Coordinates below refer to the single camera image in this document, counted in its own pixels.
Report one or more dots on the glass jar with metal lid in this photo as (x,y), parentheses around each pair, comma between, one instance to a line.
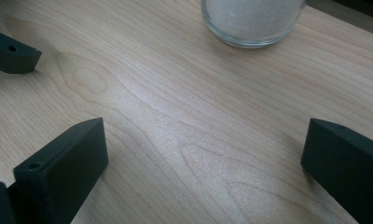
(253,18)

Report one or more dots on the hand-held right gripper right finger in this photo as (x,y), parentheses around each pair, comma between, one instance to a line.
(346,168)

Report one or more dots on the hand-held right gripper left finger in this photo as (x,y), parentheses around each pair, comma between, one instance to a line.
(60,174)

